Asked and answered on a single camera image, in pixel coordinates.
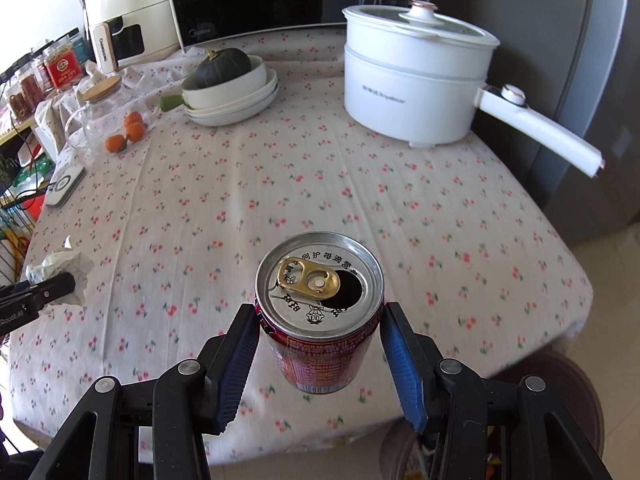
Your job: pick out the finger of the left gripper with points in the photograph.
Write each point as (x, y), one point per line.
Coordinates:
(52, 289)

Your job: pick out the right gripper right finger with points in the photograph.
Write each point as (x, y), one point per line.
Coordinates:
(407, 364)

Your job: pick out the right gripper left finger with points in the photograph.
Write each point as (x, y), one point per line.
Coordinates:
(199, 397)

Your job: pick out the white paper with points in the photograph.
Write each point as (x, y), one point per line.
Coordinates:
(66, 259)

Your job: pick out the red drink can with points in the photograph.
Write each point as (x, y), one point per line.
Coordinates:
(319, 297)

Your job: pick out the dark red trash bin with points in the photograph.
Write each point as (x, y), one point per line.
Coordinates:
(539, 419)

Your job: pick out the small orange fruit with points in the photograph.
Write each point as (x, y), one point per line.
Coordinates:
(115, 143)
(132, 118)
(135, 131)

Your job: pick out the clear glass jar wooden lid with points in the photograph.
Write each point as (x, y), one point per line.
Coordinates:
(104, 105)

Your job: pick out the glass jar with snacks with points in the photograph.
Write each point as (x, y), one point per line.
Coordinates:
(25, 91)

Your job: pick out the green vegetable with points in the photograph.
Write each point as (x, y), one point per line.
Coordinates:
(168, 103)

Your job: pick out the red label glass jar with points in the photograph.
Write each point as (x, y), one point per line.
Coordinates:
(62, 65)

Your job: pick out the stacked white bowls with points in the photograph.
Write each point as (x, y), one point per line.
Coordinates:
(233, 101)

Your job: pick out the dark green pumpkin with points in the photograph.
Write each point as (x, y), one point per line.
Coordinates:
(221, 66)

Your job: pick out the white air fryer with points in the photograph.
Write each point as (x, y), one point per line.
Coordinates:
(126, 32)

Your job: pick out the white electric cooking pot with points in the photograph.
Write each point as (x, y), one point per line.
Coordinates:
(419, 76)

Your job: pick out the grey refrigerator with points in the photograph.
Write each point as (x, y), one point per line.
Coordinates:
(578, 63)

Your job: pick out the black wire rack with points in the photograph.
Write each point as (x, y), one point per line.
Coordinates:
(25, 175)

